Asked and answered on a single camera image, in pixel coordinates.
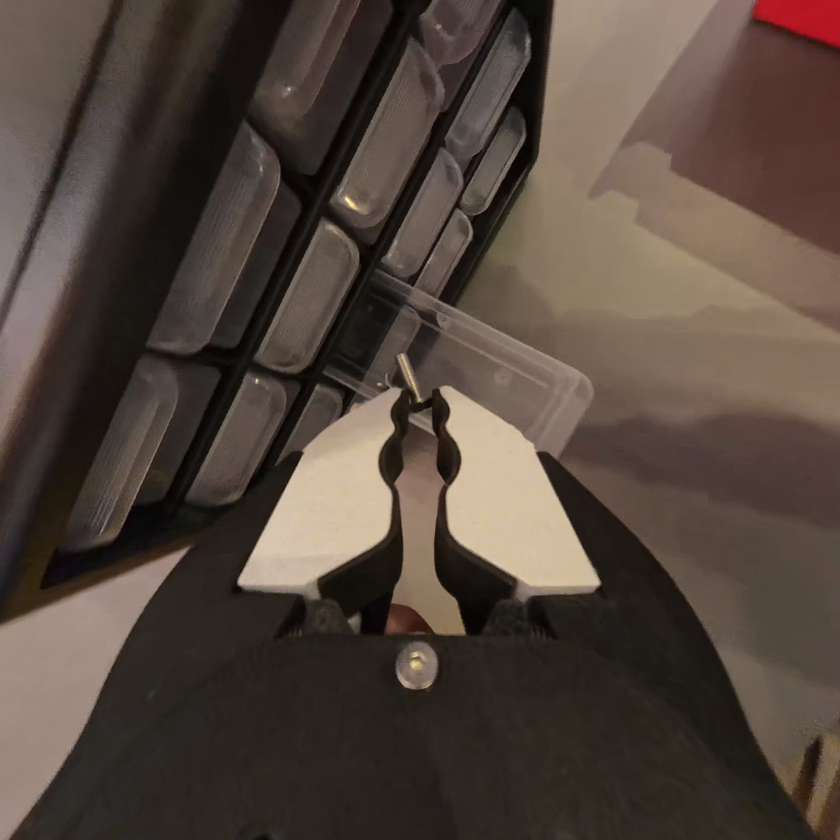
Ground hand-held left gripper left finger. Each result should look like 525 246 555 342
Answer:
238 386 404 634

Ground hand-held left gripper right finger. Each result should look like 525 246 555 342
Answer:
432 386 602 635

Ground clear plastic drawer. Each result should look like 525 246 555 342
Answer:
322 269 595 460

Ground small metal screw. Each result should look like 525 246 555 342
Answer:
395 352 427 411

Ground black drawer cabinet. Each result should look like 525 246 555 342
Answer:
0 0 555 621

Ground rows of shut clear drawers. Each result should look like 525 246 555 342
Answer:
66 0 532 552

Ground red plastic bin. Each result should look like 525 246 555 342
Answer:
748 0 840 37

